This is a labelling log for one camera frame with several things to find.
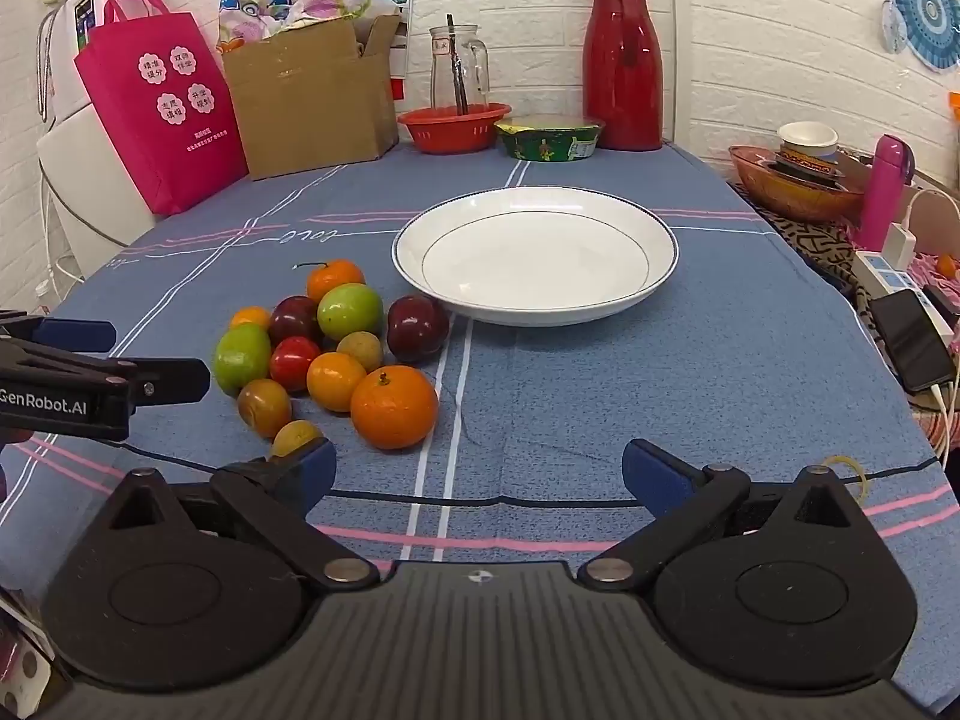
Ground dark red plum right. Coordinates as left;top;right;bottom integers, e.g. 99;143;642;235
387;294;449;364

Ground brown longan front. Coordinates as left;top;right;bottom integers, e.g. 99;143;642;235
270;419;324;458

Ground green instant noodle bowl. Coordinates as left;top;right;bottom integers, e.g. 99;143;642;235
494;114;604;163

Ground brown longan centre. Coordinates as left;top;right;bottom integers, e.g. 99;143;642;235
337;330;384;372

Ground red plastic basket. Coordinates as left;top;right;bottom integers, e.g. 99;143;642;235
397;103;511;156

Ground cardboard box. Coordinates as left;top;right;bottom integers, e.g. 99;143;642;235
223;15;400;179

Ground blue paper fan decoration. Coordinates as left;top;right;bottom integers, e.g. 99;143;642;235
880;0;958;73

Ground red-yellow plum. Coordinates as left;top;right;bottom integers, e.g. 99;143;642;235
236;379;293;440

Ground large green tomato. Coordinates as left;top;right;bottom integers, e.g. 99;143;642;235
317;283;384;341

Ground brown longan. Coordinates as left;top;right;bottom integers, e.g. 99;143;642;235
270;419;324;458
337;330;384;372

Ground red tomato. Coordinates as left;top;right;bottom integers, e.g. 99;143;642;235
268;337;320;395

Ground white round plate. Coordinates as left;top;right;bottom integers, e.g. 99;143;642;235
392;185;679;328

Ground black smartphone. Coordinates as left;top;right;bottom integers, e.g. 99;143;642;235
869;289;955;395

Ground floral cloth in box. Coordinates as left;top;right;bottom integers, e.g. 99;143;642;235
217;0;402;54

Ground dark red plum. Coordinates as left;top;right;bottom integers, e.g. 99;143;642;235
267;296;322;346
387;294;449;364

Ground red thermos jug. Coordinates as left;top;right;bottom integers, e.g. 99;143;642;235
583;0;664;151

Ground orange glass bowl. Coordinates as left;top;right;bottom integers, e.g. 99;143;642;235
729;146;864;223

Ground dark red plum left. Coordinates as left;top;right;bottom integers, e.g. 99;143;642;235
267;296;322;346

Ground white cup in bowl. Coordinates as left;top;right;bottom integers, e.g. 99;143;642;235
776;121;839;161

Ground small green jujube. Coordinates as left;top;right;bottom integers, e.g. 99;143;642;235
212;323;272;397

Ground white power strip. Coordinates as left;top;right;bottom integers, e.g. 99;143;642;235
851;250;953;344

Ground white appliance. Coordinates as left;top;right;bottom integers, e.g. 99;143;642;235
36;0;155;277

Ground person's left hand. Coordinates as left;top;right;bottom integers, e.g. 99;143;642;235
0;427;32;500

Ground orange with stem top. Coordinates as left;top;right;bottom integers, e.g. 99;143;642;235
296;259;364;302

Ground glass pitcher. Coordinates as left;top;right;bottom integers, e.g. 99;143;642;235
430;18;490;114

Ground small orange left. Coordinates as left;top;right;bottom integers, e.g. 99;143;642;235
229;305;272;330

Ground pink thermos bottle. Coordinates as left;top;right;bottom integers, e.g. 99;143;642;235
853;135;914;252

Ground large orange tangerine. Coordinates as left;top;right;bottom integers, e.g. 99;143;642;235
350;366;438;452

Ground black straw in pitcher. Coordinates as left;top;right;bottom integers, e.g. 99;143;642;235
446;13;469;115

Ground orange citrus centre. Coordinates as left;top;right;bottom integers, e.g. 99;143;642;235
306;353;368;415

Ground pink tote bag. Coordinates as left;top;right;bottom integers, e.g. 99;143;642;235
75;0;247;216

